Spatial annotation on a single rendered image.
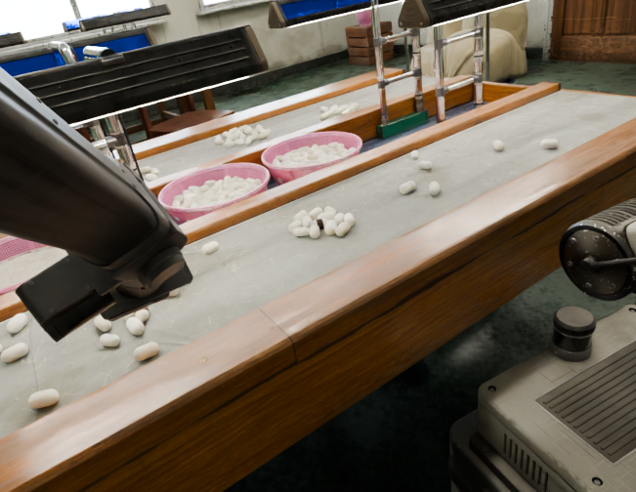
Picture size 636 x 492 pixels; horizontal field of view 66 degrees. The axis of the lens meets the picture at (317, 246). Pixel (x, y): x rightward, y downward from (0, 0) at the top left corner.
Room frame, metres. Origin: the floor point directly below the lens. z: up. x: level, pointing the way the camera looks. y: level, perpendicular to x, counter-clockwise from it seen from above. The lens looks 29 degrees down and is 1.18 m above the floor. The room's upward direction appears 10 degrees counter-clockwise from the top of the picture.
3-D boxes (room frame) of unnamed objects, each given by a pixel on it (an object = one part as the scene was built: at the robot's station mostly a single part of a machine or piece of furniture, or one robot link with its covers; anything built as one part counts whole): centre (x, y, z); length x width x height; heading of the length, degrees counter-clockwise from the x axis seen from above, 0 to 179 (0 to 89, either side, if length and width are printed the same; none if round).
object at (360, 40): (6.67, -1.12, 0.32); 0.42 x 0.42 x 0.64; 31
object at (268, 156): (1.24, -0.03, 0.72); 0.27 x 0.27 x 0.10
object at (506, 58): (3.75, -1.36, 0.40); 0.74 x 0.56 x 0.38; 122
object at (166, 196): (1.11, 0.22, 0.72); 0.27 x 0.27 x 0.10
